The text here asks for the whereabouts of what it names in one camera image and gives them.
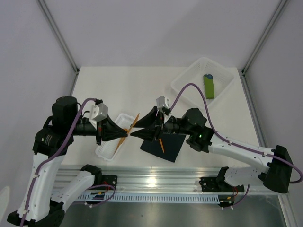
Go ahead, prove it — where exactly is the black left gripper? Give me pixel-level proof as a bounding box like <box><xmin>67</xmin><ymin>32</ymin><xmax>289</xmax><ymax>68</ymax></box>
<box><xmin>69</xmin><ymin>113</ymin><xmax>128</xmax><ymax>144</ymax></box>

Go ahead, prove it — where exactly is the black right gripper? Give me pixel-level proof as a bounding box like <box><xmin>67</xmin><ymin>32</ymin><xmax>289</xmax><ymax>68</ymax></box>
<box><xmin>130</xmin><ymin>107</ymin><xmax>193</xmax><ymax>143</ymax></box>

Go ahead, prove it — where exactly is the orange plastic knife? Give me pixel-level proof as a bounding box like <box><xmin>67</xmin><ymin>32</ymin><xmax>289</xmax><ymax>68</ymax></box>
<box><xmin>127</xmin><ymin>113</ymin><xmax>140</xmax><ymax>135</ymax></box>

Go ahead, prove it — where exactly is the orange plastic spoon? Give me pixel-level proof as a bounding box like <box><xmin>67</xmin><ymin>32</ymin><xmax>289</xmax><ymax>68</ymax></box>
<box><xmin>115</xmin><ymin>128</ymin><xmax>129</xmax><ymax>153</ymax></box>

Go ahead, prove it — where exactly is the white narrow cutlery tray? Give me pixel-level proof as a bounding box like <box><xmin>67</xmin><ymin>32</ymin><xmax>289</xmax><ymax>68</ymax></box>
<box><xmin>95</xmin><ymin>113</ymin><xmax>135</xmax><ymax>161</ymax></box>

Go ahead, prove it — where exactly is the orange plastic fork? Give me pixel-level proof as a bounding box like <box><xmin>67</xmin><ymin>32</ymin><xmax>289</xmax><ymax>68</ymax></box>
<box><xmin>159</xmin><ymin>139</ymin><xmax>165</xmax><ymax>153</ymax></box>

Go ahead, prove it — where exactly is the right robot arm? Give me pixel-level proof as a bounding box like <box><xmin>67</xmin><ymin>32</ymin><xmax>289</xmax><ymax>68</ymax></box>
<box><xmin>130</xmin><ymin>108</ymin><xmax>293</xmax><ymax>193</ymax></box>

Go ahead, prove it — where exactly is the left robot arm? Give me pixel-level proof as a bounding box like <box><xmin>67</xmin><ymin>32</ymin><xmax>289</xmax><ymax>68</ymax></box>
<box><xmin>7</xmin><ymin>96</ymin><xmax>127</xmax><ymax>227</ymax></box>

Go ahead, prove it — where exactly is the dark navy paper napkin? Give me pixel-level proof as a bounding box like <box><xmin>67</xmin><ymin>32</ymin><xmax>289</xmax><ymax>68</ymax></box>
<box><xmin>140</xmin><ymin>134</ymin><xmax>186</xmax><ymax>163</ymax></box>

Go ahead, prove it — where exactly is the green rolled napkin bundle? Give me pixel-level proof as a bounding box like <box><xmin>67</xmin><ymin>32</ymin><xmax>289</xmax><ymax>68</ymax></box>
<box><xmin>203</xmin><ymin>74</ymin><xmax>215</xmax><ymax>99</ymax></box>

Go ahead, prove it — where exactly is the large white basket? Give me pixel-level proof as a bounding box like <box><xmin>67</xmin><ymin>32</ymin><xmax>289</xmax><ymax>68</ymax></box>
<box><xmin>170</xmin><ymin>57</ymin><xmax>235</xmax><ymax>108</ymax></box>

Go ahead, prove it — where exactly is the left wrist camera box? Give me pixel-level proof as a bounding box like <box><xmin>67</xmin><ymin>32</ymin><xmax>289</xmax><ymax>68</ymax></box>
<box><xmin>89</xmin><ymin>103</ymin><xmax>108</xmax><ymax>124</ymax></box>

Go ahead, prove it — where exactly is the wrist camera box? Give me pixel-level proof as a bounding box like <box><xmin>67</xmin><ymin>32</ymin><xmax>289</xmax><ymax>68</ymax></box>
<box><xmin>89</xmin><ymin>103</ymin><xmax>108</xmax><ymax>124</ymax></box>
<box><xmin>156</xmin><ymin>96</ymin><xmax>171</xmax><ymax>116</ymax></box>

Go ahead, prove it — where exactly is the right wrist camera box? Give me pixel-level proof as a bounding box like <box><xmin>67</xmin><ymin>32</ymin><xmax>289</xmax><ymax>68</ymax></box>
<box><xmin>156</xmin><ymin>96</ymin><xmax>171</xmax><ymax>116</ymax></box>

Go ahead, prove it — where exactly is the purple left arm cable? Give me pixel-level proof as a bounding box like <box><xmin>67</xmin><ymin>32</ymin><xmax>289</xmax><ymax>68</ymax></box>
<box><xmin>20</xmin><ymin>97</ymin><xmax>116</xmax><ymax>225</ymax></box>

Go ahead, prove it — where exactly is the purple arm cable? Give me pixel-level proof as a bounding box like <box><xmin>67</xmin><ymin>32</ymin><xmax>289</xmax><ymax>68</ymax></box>
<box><xmin>169</xmin><ymin>83</ymin><xmax>303</xmax><ymax>209</ymax></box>
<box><xmin>20</xmin><ymin>97</ymin><xmax>116</xmax><ymax>225</ymax></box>

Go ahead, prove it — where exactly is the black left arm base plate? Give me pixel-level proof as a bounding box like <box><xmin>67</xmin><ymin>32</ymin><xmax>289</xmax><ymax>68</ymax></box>
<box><xmin>94</xmin><ymin>175</ymin><xmax>118</xmax><ymax>191</ymax></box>

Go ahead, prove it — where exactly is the aluminium frame rail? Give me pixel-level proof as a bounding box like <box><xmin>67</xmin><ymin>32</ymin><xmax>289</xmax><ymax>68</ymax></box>
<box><xmin>53</xmin><ymin>165</ymin><xmax>287</xmax><ymax>195</ymax></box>

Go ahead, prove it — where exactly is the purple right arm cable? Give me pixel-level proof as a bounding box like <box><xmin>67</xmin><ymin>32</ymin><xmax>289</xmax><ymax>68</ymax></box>
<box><xmin>169</xmin><ymin>83</ymin><xmax>303</xmax><ymax>209</ymax></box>

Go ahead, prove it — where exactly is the white slotted cable duct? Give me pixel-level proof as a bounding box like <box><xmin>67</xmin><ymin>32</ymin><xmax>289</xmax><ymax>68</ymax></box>
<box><xmin>76</xmin><ymin>192</ymin><xmax>220</xmax><ymax>204</ymax></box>

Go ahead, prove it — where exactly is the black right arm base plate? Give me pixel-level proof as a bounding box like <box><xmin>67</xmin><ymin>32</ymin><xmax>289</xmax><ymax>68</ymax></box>
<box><xmin>199</xmin><ymin>177</ymin><xmax>244</xmax><ymax>192</ymax></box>

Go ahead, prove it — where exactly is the left corner frame post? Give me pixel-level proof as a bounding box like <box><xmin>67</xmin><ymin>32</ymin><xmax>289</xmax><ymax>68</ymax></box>
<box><xmin>36</xmin><ymin>0</ymin><xmax>80</xmax><ymax>74</ymax></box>

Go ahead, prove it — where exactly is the corner frame post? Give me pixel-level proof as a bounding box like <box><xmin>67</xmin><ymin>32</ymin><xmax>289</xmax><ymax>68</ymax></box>
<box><xmin>36</xmin><ymin>0</ymin><xmax>80</xmax><ymax>74</ymax></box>
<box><xmin>241</xmin><ymin>0</ymin><xmax>290</xmax><ymax>76</ymax></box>

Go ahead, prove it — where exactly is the right corner frame post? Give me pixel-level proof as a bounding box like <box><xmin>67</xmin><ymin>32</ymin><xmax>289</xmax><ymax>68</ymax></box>
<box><xmin>241</xmin><ymin>0</ymin><xmax>290</xmax><ymax>76</ymax></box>

